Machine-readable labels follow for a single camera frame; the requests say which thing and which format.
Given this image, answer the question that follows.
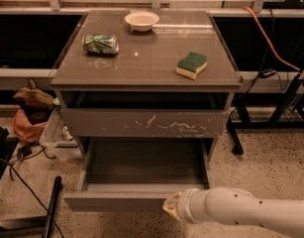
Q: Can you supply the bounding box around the grey drawer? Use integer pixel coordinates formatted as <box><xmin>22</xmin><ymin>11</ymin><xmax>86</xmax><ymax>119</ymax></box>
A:
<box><xmin>61</xmin><ymin>108</ymin><xmax>229</xmax><ymax>138</ymax></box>
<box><xmin>64</xmin><ymin>138</ymin><xmax>213</xmax><ymax>212</ymax></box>

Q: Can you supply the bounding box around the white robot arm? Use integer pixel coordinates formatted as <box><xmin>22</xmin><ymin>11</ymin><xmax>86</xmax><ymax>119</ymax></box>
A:
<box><xmin>162</xmin><ymin>187</ymin><xmax>304</xmax><ymax>238</ymax></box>

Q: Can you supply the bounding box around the grey top drawer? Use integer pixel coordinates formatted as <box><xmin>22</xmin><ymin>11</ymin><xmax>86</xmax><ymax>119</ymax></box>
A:
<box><xmin>61</xmin><ymin>108</ymin><xmax>229</xmax><ymax>138</ymax></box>

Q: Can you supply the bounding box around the grey drawer cabinet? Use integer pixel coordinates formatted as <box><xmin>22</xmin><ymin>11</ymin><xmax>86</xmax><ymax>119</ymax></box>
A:
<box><xmin>50</xmin><ymin>9</ymin><xmax>243</xmax><ymax>161</ymax></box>

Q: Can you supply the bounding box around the black metal stand leg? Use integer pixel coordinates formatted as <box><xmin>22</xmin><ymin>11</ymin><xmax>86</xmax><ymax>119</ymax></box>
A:
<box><xmin>0</xmin><ymin>176</ymin><xmax>62</xmax><ymax>238</ymax></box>

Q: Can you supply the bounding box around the clear plastic container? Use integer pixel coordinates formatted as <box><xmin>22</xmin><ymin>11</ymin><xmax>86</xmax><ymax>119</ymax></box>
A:
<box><xmin>40</xmin><ymin>108</ymin><xmax>83</xmax><ymax>161</ymax></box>

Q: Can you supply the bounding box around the green yellow sponge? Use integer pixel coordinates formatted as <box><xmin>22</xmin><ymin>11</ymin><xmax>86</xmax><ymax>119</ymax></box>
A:
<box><xmin>176</xmin><ymin>52</ymin><xmax>208</xmax><ymax>79</ymax></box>

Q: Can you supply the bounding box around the black power adapter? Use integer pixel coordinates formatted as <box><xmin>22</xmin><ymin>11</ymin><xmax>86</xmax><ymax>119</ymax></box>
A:
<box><xmin>259</xmin><ymin>68</ymin><xmax>276</xmax><ymax>78</ymax></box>

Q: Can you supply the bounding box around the orange cloth bag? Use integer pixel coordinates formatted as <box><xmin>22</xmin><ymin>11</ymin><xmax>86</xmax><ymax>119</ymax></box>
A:
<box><xmin>12</xmin><ymin>109</ymin><xmax>47</xmax><ymax>143</ymax></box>

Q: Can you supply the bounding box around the crushed green soda can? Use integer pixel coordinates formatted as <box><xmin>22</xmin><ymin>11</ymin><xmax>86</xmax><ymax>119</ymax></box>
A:
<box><xmin>82</xmin><ymin>34</ymin><xmax>119</xmax><ymax>55</ymax></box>

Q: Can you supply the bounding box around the brown cloth bag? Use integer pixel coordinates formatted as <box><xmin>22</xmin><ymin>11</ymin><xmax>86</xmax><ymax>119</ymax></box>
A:
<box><xmin>13</xmin><ymin>78</ymin><xmax>54</xmax><ymax>110</ymax></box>

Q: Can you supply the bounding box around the black bin at left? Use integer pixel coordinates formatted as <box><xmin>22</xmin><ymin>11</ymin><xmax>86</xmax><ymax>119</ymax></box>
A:
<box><xmin>0</xmin><ymin>127</ymin><xmax>19</xmax><ymax>179</ymax></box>

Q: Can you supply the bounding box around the white bowl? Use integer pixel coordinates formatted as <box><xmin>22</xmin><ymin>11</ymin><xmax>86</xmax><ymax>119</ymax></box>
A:
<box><xmin>125</xmin><ymin>11</ymin><xmax>159</xmax><ymax>32</ymax></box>

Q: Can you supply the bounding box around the black table frame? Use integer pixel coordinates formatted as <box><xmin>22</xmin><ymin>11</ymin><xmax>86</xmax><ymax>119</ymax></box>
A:
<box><xmin>227</xmin><ymin>69</ymin><xmax>304</xmax><ymax>155</ymax></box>

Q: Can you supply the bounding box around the black floor cable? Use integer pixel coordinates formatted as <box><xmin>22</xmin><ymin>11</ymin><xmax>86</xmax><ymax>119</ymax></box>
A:
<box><xmin>0</xmin><ymin>142</ymin><xmax>65</xmax><ymax>238</ymax></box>

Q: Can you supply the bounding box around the orange cable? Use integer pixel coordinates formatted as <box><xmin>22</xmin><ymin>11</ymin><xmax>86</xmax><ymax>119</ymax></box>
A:
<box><xmin>243</xmin><ymin>5</ymin><xmax>302</xmax><ymax>73</ymax></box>

